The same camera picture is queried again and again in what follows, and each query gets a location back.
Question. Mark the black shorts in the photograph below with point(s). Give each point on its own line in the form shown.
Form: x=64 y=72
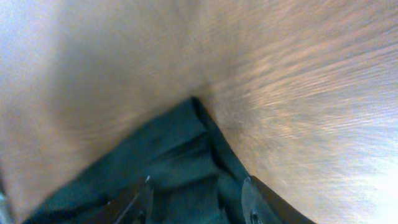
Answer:
x=196 y=175

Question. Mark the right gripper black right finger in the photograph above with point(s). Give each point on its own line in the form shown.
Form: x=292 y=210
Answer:
x=261 y=205

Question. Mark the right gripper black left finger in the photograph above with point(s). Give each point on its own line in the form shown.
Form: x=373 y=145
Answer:
x=132 y=206

